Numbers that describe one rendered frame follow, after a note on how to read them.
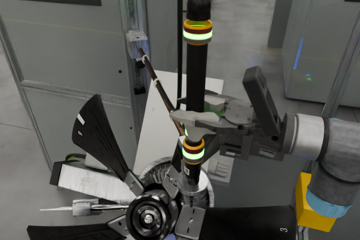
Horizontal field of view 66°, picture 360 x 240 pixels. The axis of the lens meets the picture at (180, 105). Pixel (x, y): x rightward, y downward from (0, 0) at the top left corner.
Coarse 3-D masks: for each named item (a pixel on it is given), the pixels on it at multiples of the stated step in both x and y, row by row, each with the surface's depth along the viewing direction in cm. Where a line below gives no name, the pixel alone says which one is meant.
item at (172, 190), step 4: (172, 168) 75; (168, 172) 76; (172, 172) 74; (176, 172) 73; (172, 176) 74; (176, 176) 72; (164, 180) 76; (168, 180) 75; (176, 180) 71; (164, 184) 75; (168, 184) 74; (172, 184) 72; (176, 184) 70; (164, 188) 74; (168, 188) 73; (172, 188) 71; (176, 188) 70; (168, 192) 72; (172, 192) 70; (176, 192) 69; (172, 196) 69
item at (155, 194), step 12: (144, 192) 72; (156, 192) 70; (180, 192) 76; (132, 204) 68; (144, 204) 68; (156, 204) 67; (168, 204) 67; (180, 204) 76; (132, 216) 68; (144, 216) 68; (156, 216) 67; (168, 216) 65; (132, 228) 67; (144, 228) 67; (156, 228) 66; (168, 228) 65
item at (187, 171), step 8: (192, 0) 39; (200, 0) 38; (208, 0) 39; (192, 8) 39; (200, 8) 39; (208, 8) 39; (192, 16) 40; (200, 16) 39; (208, 16) 40; (184, 168) 59; (192, 168) 57; (200, 168) 59; (192, 176) 58; (192, 184) 60
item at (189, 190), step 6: (180, 138) 60; (180, 144) 60; (180, 150) 60; (180, 156) 60; (180, 174) 63; (204, 174) 63; (180, 180) 62; (204, 180) 62; (180, 186) 60; (186, 186) 60; (192, 186) 60; (198, 186) 60; (204, 186) 60; (186, 192) 59; (192, 192) 59; (198, 192) 59
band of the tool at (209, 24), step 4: (188, 20) 43; (208, 20) 42; (184, 24) 41; (188, 24) 43; (192, 24) 44; (196, 24) 44; (200, 24) 44; (204, 24) 44; (208, 24) 43; (192, 28) 40; (196, 28) 40; (200, 28) 40; (204, 28) 40; (192, 44) 42; (196, 44) 42; (200, 44) 42
